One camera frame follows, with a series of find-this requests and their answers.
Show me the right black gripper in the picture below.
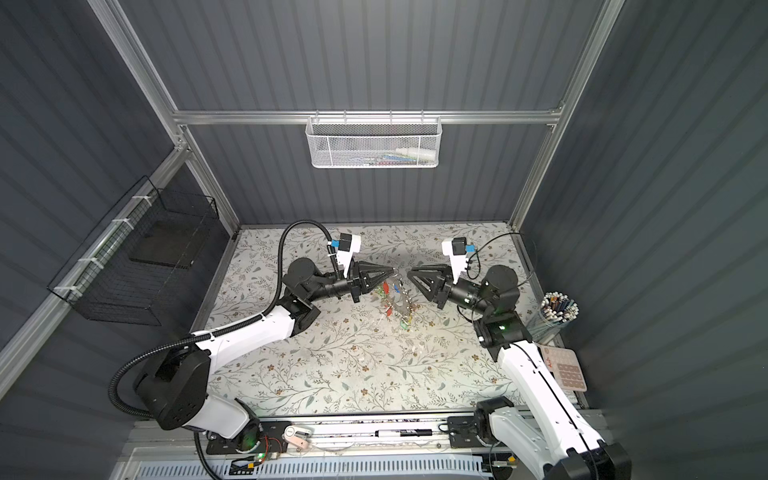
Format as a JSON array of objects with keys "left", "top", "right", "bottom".
[{"left": 408, "top": 265, "right": 491, "bottom": 319}]

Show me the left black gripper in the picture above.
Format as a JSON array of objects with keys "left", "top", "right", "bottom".
[{"left": 306, "top": 261, "right": 391, "bottom": 308}]

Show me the large keyring with coloured keys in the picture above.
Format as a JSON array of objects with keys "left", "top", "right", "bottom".
[{"left": 375, "top": 271, "right": 417, "bottom": 331}]

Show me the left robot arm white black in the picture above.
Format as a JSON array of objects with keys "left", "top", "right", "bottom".
[{"left": 134, "top": 257, "right": 394, "bottom": 439}]

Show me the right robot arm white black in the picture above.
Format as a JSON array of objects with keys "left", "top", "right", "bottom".
[{"left": 407, "top": 264, "right": 632, "bottom": 479}]

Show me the white bottle in basket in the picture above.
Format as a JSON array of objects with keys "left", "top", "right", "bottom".
[{"left": 395, "top": 147, "right": 438, "bottom": 164}]

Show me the clear cup of pens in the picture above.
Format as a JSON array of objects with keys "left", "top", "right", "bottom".
[{"left": 524, "top": 292, "right": 580, "bottom": 344}]

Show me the pink calculator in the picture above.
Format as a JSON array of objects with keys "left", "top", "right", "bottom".
[{"left": 539, "top": 345, "right": 588, "bottom": 392}]

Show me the black marker pen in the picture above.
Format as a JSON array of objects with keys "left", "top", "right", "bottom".
[{"left": 374, "top": 429, "right": 433, "bottom": 438}]

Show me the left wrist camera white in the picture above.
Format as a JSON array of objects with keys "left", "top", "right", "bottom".
[{"left": 328, "top": 233, "right": 362, "bottom": 278}]

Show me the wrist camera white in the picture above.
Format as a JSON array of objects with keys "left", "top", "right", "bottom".
[
  {"left": 328, "top": 233, "right": 362, "bottom": 278},
  {"left": 441, "top": 237, "right": 476, "bottom": 284}
]

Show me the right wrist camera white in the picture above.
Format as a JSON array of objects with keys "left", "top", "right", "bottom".
[{"left": 441, "top": 237, "right": 476, "bottom": 284}]

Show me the black corrugated cable hose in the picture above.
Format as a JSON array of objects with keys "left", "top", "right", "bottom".
[{"left": 107, "top": 219, "right": 334, "bottom": 420}]

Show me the white wire mesh basket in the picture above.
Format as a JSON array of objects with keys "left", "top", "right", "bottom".
[{"left": 305, "top": 117, "right": 443, "bottom": 169}]

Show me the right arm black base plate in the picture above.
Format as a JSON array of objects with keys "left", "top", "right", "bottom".
[{"left": 446, "top": 413, "right": 531, "bottom": 449}]

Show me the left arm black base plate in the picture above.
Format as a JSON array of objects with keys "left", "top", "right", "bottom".
[{"left": 202, "top": 421, "right": 292, "bottom": 455}]

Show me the black wire mesh basket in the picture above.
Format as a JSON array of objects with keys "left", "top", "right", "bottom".
[{"left": 48, "top": 176, "right": 220, "bottom": 329}]

